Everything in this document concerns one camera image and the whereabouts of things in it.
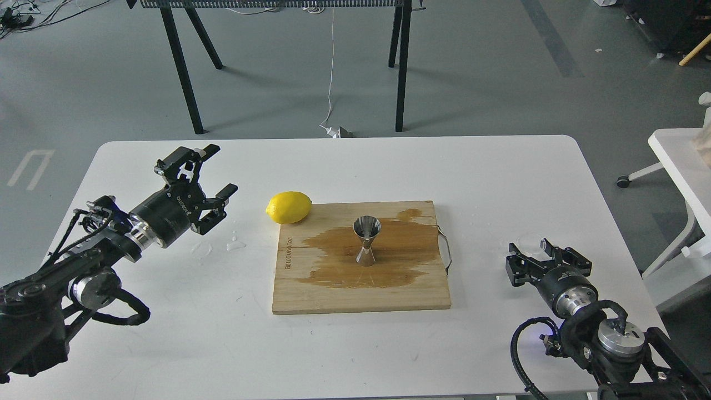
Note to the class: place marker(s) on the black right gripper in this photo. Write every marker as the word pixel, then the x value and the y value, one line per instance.
pixel 562 282

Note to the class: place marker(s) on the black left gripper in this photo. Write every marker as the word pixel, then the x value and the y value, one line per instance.
pixel 170 212

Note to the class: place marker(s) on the steel double jigger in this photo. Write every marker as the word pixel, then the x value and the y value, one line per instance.
pixel 366 228

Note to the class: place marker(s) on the small clear glass beaker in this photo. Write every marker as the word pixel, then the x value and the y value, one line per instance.
pixel 530 244

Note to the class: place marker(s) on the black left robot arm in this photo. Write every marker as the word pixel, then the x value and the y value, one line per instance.
pixel 44 311

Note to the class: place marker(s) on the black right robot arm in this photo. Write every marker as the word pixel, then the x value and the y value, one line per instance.
pixel 625 361

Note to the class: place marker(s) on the yellow lemon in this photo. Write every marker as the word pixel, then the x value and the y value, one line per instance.
pixel 288 207

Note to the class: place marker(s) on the white office chair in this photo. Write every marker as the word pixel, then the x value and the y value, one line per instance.
pixel 624 181

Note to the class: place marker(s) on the wooden cutting board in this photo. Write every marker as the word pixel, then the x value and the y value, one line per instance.
pixel 316 269

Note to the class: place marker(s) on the white side table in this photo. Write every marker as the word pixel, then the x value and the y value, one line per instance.
pixel 681 272

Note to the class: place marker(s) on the black leg metal table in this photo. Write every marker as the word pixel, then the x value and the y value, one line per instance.
pixel 398 47

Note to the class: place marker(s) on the wooden stick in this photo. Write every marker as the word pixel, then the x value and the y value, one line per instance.
pixel 695 51

